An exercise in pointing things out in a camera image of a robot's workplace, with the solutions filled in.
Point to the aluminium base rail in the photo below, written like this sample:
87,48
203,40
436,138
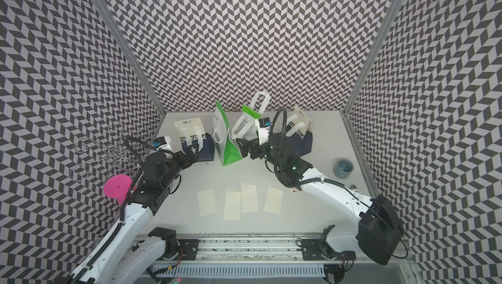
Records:
248,248

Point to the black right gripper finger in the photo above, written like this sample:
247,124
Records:
242,142
243,150

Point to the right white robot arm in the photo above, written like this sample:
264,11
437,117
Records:
281,142

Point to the aluminium corner post left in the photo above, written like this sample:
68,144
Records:
112,25

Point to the green white bag front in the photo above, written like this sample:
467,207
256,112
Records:
227,151

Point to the aluminium corner post right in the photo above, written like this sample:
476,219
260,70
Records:
376,47

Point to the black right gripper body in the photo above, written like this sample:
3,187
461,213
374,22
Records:
258,150

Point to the green white bag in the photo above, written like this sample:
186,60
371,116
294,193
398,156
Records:
227,151
245,127

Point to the navy cream cheerful bag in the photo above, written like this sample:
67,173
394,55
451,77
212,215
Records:
192,132
299,132

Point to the silver wire stand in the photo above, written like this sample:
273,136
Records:
103,158

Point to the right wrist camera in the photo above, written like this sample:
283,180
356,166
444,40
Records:
263,129

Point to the pink plastic cup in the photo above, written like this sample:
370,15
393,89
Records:
117,187

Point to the grey blue cup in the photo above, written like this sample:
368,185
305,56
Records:
343,168

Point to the white vented cable duct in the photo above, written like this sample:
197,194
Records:
238,271

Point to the navy cream Cheerful bag right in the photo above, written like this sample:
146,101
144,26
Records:
299,132

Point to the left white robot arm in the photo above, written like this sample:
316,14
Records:
160,167

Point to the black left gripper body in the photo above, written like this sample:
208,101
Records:
181,161

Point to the navy cream Cheerful bag left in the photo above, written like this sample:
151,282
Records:
192,132

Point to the aluminium corner post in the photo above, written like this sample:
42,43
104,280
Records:
112,25
376,47

